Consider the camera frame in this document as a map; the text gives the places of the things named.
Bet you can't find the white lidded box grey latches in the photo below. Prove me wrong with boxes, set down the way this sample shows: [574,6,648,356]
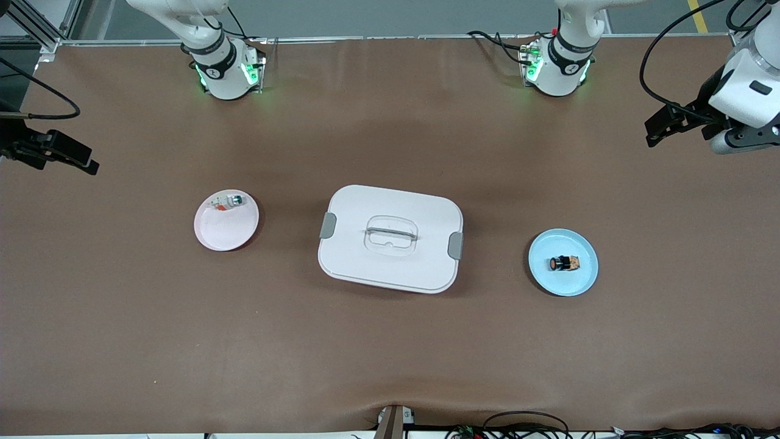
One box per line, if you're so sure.
[317,184,464,294]

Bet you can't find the pink round plate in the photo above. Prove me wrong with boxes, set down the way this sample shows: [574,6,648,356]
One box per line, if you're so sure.
[194,189,260,252]

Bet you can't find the light blue round plate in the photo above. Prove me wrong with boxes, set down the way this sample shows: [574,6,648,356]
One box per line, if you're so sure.
[528,229,599,298]

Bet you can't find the brown table cover mat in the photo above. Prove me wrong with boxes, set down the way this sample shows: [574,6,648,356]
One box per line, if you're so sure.
[0,35,780,437]

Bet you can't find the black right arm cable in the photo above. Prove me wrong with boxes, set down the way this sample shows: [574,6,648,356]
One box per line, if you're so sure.
[0,57,81,121]

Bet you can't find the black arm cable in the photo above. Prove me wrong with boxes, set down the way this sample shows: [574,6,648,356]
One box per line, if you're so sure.
[0,57,81,121]
[640,0,726,120]

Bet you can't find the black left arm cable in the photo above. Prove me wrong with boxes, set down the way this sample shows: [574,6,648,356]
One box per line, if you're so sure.
[640,0,726,120]

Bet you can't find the aluminium frame profile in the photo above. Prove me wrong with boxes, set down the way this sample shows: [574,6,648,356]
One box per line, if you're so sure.
[0,0,83,55]

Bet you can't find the black left base cable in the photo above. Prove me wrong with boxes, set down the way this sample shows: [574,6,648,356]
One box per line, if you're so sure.
[468,29,538,65]

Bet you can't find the black cable bundle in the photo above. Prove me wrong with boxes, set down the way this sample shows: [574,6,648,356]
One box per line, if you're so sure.
[445,412,780,439]

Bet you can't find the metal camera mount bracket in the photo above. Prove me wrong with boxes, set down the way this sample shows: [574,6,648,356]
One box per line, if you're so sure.
[373,405,416,439]

